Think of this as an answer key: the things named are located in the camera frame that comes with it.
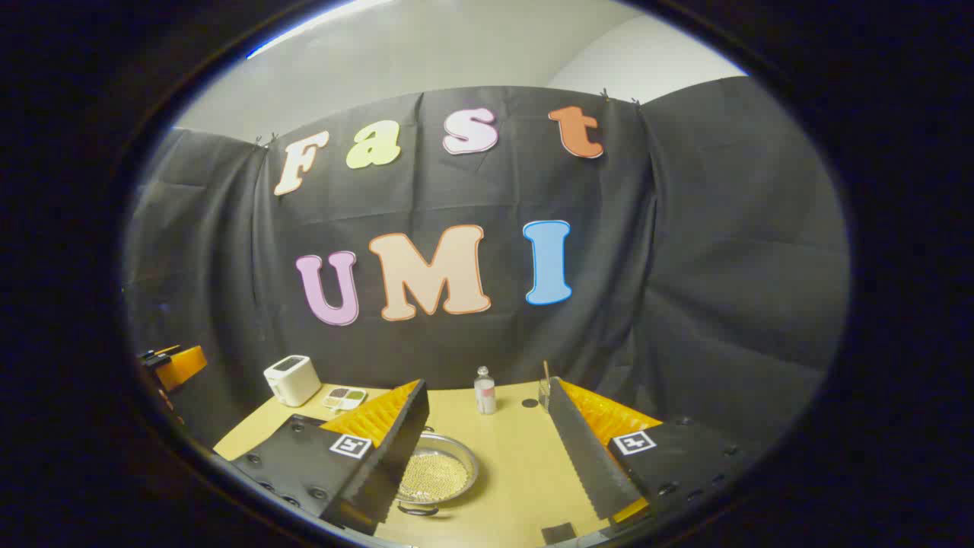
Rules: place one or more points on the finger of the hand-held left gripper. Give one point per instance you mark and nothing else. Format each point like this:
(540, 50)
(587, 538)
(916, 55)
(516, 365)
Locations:
(183, 367)

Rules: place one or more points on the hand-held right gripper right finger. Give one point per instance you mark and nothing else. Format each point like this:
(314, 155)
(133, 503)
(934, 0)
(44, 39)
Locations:
(582, 449)

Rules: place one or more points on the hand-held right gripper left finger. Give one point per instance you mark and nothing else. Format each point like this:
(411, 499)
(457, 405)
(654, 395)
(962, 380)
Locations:
(396, 457)

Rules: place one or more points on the clear glass holder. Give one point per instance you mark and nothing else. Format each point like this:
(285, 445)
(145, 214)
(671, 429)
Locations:
(543, 394)

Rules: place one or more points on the white divided dish of beans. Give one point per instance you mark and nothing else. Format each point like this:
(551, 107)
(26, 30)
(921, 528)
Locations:
(344, 397)

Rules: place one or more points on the clear bottle with pink label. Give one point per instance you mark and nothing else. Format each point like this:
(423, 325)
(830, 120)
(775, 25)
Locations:
(485, 396)

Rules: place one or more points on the white toaster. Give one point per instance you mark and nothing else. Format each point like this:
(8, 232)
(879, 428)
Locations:
(291, 379)

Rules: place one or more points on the black backdrop cloth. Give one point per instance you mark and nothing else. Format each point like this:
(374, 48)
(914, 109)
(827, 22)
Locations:
(685, 266)

